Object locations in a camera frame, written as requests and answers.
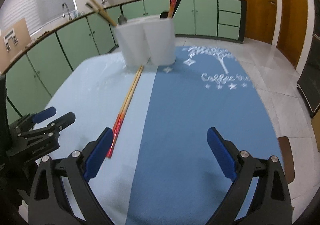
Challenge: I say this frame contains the black oven cabinet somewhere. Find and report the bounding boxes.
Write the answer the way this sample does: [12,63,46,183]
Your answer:
[297,34,320,118]

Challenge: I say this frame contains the chrome sink faucet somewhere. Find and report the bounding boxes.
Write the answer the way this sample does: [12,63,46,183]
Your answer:
[62,3,72,21]

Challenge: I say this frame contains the grey spoon in holder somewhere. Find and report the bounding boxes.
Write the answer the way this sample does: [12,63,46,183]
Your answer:
[118,14,127,25]

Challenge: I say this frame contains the green lower kitchen cabinets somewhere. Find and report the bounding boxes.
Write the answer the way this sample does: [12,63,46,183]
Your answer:
[1,0,247,123]

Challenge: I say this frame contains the cardboard board with brackets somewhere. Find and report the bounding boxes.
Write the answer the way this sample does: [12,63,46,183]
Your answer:
[0,18,31,74]

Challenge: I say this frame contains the light blue place mat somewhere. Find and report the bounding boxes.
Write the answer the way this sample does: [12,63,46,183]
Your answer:
[49,52,157,224]

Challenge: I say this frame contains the black ladle in holder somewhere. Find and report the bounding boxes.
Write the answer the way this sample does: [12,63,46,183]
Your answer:
[159,11,169,19]

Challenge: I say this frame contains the dark-tipped chopstick in holder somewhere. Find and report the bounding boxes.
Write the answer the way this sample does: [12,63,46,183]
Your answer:
[86,2,117,27]

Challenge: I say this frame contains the dark blue place mat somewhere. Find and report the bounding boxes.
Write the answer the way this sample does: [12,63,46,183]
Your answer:
[126,46,281,224]

